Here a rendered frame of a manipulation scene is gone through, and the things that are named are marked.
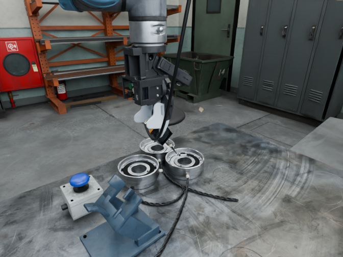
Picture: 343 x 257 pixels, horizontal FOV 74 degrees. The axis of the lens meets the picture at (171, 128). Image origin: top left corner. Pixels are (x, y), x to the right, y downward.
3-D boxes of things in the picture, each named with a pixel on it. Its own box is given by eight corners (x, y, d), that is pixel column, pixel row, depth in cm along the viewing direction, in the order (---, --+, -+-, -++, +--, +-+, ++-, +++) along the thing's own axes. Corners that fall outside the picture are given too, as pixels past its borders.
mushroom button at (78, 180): (88, 186, 53) (84, 169, 51) (95, 196, 50) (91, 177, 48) (70, 194, 51) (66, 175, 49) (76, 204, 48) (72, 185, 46)
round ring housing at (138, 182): (117, 193, 55) (115, 178, 53) (121, 168, 65) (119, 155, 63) (161, 189, 56) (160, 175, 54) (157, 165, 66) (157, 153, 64)
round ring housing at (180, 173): (164, 160, 68) (164, 148, 66) (199, 158, 69) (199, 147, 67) (167, 182, 59) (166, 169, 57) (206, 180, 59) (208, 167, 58)
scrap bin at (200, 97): (160, 92, 428) (160, 53, 398) (190, 86, 470) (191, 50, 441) (200, 107, 353) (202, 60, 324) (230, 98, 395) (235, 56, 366)
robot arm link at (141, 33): (151, 21, 50) (176, 21, 45) (152, 44, 52) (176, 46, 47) (121, 21, 46) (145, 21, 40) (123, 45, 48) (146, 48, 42)
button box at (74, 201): (93, 189, 56) (90, 173, 54) (105, 205, 51) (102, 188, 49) (58, 204, 52) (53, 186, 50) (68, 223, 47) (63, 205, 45)
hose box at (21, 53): (6, 112, 332) (-17, 38, 291) (5, 107, 350) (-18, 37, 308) (71, 100, 384) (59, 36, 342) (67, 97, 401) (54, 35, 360)
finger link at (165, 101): (155, 118, 54) (152, 81, 51) (161, 117, 55) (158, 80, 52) (168, 122, 51) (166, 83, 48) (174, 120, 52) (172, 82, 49)
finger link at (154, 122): (144, 143, 53) (139, 104, 50) (163, 135, 57) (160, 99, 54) (151, 146, 51) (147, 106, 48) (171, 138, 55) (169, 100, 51)
